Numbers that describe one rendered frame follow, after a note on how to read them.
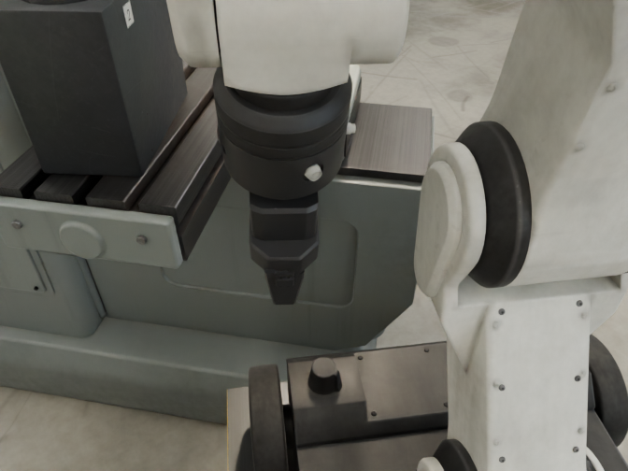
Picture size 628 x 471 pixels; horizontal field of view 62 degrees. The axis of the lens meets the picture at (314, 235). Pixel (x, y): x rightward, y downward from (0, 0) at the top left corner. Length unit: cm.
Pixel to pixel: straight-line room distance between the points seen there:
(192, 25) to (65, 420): 143
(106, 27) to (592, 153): 44
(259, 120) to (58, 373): 130
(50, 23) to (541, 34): 43
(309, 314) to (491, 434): 78
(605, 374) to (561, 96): 64
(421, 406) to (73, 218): 54
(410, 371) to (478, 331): 34
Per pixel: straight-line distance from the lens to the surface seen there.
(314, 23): 28
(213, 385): 138
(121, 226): 62
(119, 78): 59
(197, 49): 29
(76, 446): 158
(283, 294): 46
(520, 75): 43
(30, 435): 164
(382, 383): 85
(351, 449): 81
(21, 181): 70
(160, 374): 142
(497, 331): 52
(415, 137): 112
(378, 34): 29
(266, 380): 84
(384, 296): 120
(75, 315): 148
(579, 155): 39
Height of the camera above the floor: 129
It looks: 40 degrees down
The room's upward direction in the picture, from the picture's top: straight up
